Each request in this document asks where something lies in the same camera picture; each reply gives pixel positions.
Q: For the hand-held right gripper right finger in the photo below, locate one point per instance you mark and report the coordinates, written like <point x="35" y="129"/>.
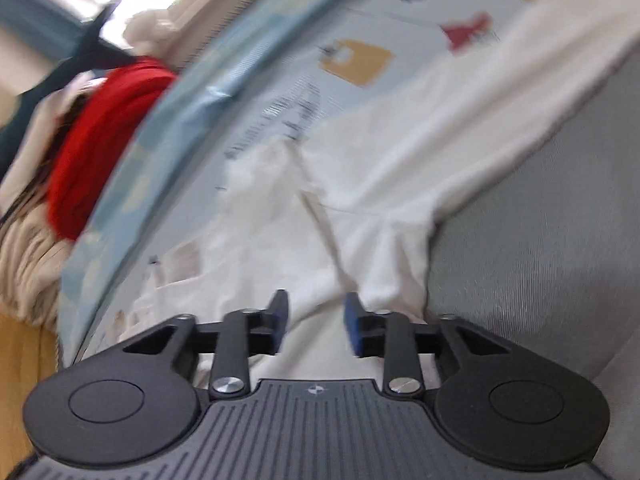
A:
<point x="352" y="317"/>

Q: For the white bear plush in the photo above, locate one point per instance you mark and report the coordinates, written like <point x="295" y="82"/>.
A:
<point x="147" y="32"/>

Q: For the deer printed pale blue sheet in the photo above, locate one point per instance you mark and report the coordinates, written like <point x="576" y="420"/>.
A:
<point x="285" y="55"/>

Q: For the teal curtain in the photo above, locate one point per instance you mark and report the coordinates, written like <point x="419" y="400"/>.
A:
<point x="35" y="15"/>

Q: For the light blue patterned quilt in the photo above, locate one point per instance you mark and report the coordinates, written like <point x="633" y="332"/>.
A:
<point x="142" y="175"/>

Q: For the beige folded blanket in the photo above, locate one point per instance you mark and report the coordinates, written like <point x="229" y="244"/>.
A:
<point x="30" y="265"/>

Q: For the dark teal shark plush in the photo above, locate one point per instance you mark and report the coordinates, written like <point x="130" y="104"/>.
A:
<point x="95" y="52"/>

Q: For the white folded cloth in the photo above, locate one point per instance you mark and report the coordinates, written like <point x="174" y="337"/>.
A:
<point x="35" y="125"/>

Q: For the red fleece blanket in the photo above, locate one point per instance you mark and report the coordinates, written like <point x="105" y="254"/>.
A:
<point x="95" y="150"/>

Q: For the white small garment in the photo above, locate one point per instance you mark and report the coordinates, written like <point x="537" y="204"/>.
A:
<point x="400" y="160"/>

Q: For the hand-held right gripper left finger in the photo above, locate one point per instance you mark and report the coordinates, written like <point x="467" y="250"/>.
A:
<point x="279" y="312"/>

